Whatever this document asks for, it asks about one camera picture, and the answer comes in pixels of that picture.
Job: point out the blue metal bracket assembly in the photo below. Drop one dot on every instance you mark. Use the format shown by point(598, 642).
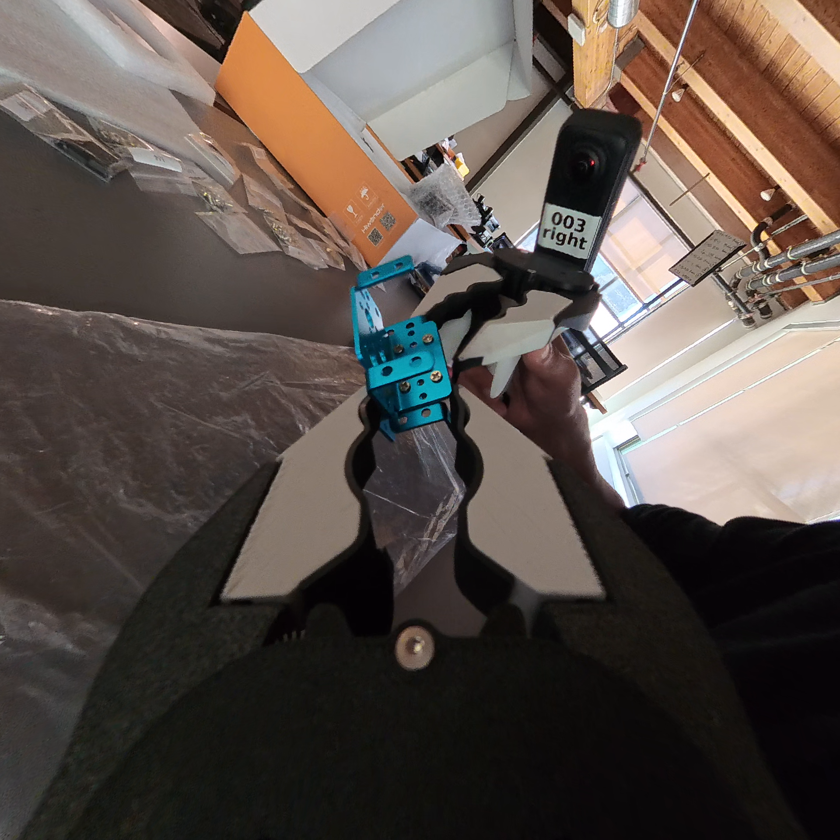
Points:
point(407, 367)

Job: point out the person's right hand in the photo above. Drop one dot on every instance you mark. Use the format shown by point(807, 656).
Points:
point(551, 407)

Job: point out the bubble wrap bag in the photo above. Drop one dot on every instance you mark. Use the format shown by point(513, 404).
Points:
point(443, 197)

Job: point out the hanging paper sign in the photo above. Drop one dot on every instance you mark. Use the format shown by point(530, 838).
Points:
point(705, 259)

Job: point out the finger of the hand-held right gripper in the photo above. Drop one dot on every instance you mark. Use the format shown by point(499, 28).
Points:
point(463, 292)
point(518, 334)

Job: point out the clear plastic bag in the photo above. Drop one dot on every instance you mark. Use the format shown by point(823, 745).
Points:
point(131, 426)

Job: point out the pile of small parts bags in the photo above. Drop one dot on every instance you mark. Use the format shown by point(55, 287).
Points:
point(216, 197)

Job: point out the metal ceiling pipes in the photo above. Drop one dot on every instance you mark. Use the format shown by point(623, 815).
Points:
point(787, 262)

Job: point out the large paned window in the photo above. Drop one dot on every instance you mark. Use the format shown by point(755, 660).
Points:
point(646, 243)

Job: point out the white cardboard box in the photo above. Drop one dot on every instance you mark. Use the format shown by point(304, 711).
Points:
point(426, 244)

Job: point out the dark grey desk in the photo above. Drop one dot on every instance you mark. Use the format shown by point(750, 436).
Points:
point(98, 256)

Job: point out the white foam sheet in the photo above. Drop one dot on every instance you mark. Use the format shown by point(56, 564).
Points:
point(65, 39)

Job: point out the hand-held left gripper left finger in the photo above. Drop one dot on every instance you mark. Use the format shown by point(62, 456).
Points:
point(289, 525)

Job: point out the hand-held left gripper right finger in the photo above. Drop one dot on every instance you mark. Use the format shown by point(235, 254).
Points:
point(531, 518)

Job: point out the orange cardboard box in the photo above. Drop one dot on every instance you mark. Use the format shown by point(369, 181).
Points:
point(295, 131)

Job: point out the wooden post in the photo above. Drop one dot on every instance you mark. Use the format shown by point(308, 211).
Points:
point(594, 52)

